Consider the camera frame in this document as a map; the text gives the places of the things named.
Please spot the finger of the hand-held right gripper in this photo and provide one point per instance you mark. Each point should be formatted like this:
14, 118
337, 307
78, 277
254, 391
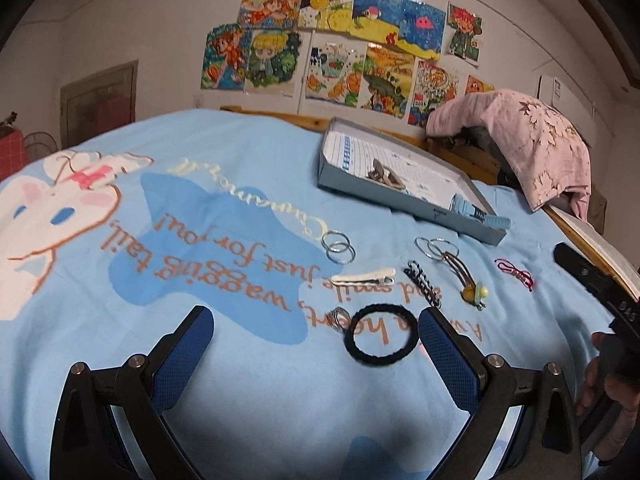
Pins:
585, 272

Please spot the light blue printed blanket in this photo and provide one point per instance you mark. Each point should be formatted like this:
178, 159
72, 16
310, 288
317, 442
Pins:
250, 410

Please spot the person's right hand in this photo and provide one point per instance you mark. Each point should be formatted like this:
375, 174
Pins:
625, 420

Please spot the white flat board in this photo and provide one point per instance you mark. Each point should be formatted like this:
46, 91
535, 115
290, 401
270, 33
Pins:
600, 245

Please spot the pink floral cloth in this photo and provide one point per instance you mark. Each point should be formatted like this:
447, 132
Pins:
525, 125

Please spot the group of colourful wall drawings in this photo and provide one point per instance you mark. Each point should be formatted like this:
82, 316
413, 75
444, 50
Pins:
380, 15

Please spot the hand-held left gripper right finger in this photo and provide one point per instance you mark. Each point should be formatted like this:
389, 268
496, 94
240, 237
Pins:
445, 355

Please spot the dark grey cloth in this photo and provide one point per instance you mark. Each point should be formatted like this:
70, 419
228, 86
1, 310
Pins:
480, 145

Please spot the grey cardboard box lid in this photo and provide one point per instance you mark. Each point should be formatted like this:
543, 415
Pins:
440, 170

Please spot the white hair clip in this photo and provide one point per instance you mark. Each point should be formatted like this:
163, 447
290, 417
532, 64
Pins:
365, 276

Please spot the brown wall cabinet door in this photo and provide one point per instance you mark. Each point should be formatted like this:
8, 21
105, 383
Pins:
100, 105

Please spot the black hair clip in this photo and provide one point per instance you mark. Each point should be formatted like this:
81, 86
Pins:
422, 282

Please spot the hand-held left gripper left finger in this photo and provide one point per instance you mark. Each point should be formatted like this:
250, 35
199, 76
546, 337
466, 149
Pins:
185, 355

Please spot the white air conditioner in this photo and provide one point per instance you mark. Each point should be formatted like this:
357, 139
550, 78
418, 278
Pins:
565, 100

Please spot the red checked cloth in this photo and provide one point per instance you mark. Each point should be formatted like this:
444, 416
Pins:
10, 157

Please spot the beige hair clip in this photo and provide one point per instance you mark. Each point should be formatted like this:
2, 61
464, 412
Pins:
385, 175

